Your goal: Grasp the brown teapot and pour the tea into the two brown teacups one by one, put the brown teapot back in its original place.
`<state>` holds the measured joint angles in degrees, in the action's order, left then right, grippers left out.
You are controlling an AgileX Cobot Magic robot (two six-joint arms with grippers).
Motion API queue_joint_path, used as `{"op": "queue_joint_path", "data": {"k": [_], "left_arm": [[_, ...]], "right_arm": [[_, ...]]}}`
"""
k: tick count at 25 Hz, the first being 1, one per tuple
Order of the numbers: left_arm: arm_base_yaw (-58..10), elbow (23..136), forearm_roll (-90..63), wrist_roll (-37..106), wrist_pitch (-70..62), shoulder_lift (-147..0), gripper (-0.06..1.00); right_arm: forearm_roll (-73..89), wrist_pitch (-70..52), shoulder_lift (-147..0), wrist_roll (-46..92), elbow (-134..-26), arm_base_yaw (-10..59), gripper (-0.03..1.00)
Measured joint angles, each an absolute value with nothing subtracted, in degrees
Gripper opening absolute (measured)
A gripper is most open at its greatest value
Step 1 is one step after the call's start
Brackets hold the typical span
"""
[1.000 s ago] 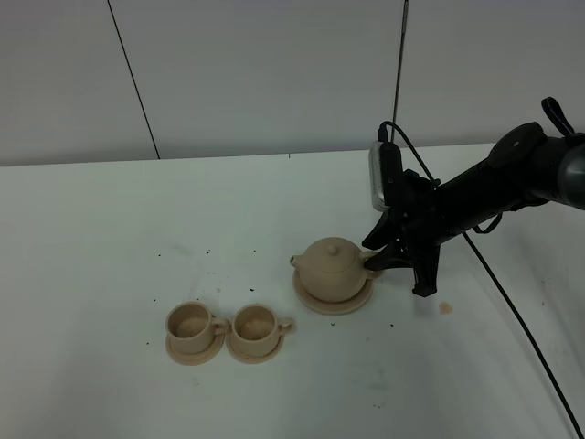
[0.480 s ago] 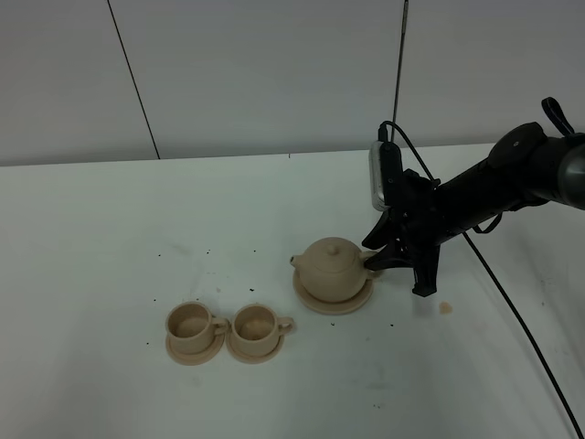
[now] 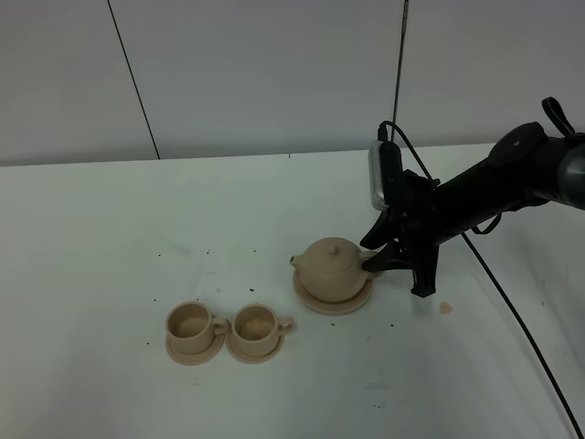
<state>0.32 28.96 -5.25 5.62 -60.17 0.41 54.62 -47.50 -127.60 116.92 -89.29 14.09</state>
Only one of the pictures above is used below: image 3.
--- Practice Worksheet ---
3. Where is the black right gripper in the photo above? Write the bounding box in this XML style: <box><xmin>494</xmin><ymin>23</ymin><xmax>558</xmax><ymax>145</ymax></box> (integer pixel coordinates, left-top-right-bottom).
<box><xmin>360</xmin><ymin>142</ymin><xmax>439</xmax><ymax>297</ymax></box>

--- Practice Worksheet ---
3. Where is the tan ceramic teapot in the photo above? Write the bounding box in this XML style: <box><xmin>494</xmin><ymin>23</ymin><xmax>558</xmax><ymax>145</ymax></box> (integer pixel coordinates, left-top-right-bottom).
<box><xmin>290</xmin><ymin>237</ymin><xmax>377</xmax><ymax>304</ymax></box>

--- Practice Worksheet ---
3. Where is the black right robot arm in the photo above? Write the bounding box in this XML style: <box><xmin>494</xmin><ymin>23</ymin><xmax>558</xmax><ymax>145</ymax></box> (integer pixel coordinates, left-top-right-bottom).
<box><xmin>360</xmin><ymin>97</ymin><xmax>584</xmax><ymax>297</ymax></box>

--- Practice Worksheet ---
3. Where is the tan teapot saucer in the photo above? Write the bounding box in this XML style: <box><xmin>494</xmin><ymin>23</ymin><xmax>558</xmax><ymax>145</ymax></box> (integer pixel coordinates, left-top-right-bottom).
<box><xmin>292</xmin><ymin>272</ymin><xmax>374</xmax><ymax>316</ymax></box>

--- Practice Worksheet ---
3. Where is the right tan teacup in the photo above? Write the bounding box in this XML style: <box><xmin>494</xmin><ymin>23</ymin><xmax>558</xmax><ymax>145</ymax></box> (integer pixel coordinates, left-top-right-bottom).
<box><xmin>229</xmin><ymin>304</ymin><xmax>295</xmax><ymax>356</ymax></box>

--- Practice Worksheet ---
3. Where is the tan teacup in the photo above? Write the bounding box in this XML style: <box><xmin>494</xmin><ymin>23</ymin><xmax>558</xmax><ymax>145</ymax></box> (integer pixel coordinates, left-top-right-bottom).
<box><xmin>229</xmin><ymin>304</ymin><xmax>295</xmax><ymax>356</ymax></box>
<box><xmin>165</xmin><ymin>302</ymin><xmax>230</xmax><ymax>354</ymax></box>

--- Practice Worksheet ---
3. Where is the right tan cup saucer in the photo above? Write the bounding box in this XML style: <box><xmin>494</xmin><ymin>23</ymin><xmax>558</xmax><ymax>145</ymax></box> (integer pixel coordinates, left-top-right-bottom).
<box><xmin>226</xmin><ymin>333</ymin><xmax>285</xmax><ymax>364</ymax></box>

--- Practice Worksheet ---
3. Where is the tan cup saucer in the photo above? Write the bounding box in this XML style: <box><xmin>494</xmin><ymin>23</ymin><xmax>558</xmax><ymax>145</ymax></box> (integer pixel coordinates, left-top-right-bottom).
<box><xmin>226</xmin><ymin>333</ymin><xmax>285</xmax><ymax>364</ymax></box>
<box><xmin>165</xmin><ymin>334</ymin><xmax>226</xmax><ymax>366</ymax></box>

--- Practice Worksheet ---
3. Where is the left tan teacup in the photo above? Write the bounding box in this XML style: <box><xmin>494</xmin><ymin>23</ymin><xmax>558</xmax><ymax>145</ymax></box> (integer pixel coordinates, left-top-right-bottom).
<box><xmin>165</xmin><ymin>302</ymin><xmax>230</xmax><ymax>354</ymax></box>

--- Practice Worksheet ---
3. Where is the left tan cup saucer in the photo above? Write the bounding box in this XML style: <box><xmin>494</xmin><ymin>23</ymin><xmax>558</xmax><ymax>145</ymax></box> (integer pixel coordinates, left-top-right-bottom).
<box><xmin>165</xmin><ymin>334</ymin><xmax>226</xmax><ymax>366</ymax></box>

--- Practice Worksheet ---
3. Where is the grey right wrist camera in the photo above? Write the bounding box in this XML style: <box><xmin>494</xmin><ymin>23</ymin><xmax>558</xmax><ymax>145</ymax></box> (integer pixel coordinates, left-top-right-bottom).
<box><xmin>368</xmin><ymin>141</ymin><xmax>388</xmax><ymax>211</ymax></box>

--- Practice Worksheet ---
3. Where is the black camera cable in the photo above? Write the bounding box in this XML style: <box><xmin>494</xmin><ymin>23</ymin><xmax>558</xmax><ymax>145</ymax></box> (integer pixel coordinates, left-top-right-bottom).
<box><xmin>377</xmin><ymin>120</ymin><xmax>585</xmax><ymax>439</ymax></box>

